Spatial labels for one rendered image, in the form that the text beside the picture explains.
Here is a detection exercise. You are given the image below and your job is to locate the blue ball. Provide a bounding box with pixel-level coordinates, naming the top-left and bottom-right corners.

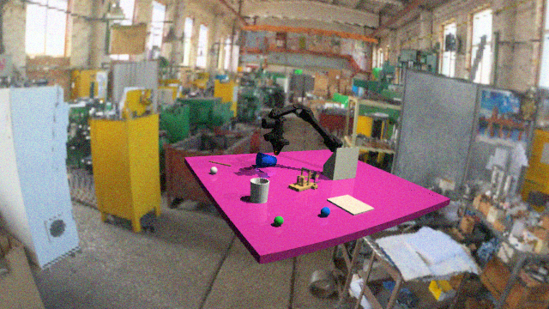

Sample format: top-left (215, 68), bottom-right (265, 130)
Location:
top-left (321, 207), bottom-right (330, 217)

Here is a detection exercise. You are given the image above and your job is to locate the white cup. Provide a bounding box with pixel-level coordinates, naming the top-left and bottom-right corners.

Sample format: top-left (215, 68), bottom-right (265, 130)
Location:
top-left (250, 178), bottom-right (269, 203)

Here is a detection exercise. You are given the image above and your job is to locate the green ball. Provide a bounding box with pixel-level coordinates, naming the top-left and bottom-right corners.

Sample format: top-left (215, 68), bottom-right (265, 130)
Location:
top-left (274, 216), bottom-right (284, 226)

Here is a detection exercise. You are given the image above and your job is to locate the beige flat rectangular panel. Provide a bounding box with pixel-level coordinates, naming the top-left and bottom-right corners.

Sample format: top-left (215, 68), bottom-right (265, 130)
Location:
top-left (327, 195), bottom-right (375, 215)

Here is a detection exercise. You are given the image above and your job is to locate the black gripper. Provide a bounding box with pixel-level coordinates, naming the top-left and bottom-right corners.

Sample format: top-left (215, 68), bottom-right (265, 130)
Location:
top-left (270, 128), bottom-right (289, 154)

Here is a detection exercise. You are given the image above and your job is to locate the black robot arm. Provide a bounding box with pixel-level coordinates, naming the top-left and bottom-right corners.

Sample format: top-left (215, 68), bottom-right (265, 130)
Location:
top-left (262, 104), bottom-right (343, 153)

